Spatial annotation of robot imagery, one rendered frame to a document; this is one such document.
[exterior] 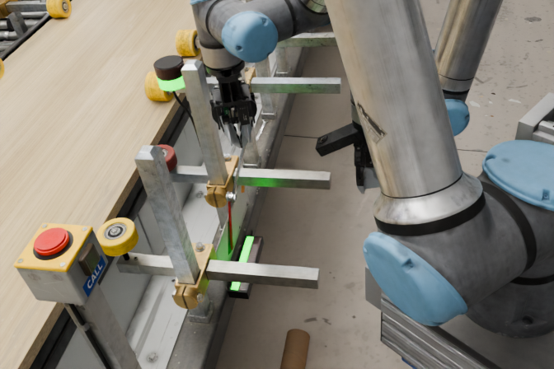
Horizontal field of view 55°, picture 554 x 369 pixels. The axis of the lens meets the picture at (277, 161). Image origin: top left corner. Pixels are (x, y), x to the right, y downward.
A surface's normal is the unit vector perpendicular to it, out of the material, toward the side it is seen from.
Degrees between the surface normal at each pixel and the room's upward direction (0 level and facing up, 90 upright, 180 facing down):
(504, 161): 8
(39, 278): 90
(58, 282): 90
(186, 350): 0
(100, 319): 90
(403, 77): 66
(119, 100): 0
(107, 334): 90
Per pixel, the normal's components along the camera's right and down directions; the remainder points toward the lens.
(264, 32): 0.50, 0.51
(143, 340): -0.11, -0.77
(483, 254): 0.44, 0.07
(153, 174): -0.19, 0.64
